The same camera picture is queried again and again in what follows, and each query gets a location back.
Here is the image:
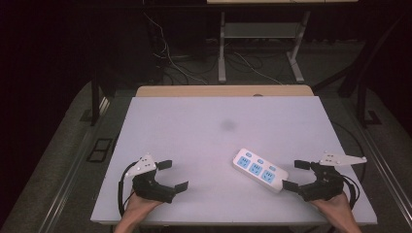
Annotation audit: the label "person's left hand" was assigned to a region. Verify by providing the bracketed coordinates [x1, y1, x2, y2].
[123, 190, 163, 221]

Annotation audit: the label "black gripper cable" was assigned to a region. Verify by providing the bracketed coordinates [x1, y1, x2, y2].
[339, 174, 361, 210]
[117, 160, 138, 218]

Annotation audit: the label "aluminium floor rail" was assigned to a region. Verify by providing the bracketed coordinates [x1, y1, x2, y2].
[38, 96, 112, 233]
[343, 98, 412, 222]

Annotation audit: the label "thin black floor cable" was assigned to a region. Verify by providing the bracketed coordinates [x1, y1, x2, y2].
[329, 120, 367, 183]

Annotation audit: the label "person's right hand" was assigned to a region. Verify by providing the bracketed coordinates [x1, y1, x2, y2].
[309, 192, 355, 225]

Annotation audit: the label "black stand leg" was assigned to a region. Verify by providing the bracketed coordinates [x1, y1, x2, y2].
[89, 72, 113, 127]
[355, 77, 384, 128]

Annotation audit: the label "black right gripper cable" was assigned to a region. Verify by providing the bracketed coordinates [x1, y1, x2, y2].
[339, 174, 361, 210]

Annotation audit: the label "white floor cable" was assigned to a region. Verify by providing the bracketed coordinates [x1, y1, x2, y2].
[232, 51, 284, 85]
[143, 12, 209, 85]

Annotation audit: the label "black floor frame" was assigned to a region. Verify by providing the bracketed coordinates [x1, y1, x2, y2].
[86, 138, 114, 163]

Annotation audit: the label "grey metal stand frame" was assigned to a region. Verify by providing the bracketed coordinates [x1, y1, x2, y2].
[218, 11, 311, 84]

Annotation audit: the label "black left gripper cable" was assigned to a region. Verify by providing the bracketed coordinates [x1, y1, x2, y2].
[117, 160, 138, 218]

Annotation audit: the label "white power strip blue sockets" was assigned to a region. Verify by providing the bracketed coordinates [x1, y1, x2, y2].
[231, 148, 290, 194]

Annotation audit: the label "wooden table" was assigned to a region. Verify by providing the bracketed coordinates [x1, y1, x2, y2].
[134, 84, 315, 98]

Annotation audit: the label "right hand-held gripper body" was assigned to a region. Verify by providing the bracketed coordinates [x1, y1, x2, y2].
[297, 150, 368, 203]

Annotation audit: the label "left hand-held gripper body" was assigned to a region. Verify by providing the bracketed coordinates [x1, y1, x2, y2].
[124, 153, 178, 205]

